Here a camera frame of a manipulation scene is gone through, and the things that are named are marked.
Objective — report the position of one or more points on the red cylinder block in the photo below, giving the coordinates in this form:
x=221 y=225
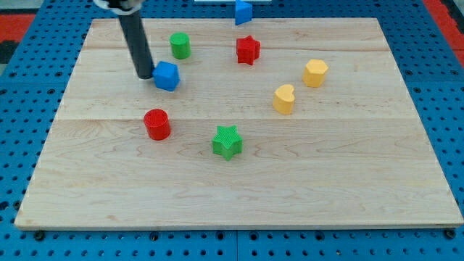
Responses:
x=157 y=124

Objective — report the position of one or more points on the blue cube block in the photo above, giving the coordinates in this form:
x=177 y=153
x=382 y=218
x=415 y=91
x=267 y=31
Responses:
x=166 y=76

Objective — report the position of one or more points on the green star block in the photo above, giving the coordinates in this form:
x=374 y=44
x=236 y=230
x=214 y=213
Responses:
x=227 y=142

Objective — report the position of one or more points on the light wooden board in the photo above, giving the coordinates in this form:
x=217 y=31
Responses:
x=277 y=124

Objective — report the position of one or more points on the yellow heart block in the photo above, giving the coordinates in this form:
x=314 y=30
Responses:
x=284 y=98

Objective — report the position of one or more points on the red star block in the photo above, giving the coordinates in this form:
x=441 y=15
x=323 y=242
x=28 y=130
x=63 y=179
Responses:
x=247 y=50

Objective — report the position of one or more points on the yellow hexagon block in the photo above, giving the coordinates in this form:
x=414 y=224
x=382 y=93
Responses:
x=314 y=73

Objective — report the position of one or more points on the green cylinder block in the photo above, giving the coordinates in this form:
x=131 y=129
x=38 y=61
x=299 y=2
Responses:
x=180 y=45

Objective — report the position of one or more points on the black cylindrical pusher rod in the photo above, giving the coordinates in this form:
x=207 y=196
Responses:
x=134 y=33

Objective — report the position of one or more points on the blue triangle block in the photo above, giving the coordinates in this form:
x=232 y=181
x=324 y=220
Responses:
x=243 y=12

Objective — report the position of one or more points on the white robot tool flange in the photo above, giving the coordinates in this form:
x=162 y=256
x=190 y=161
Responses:
x=120 y=7

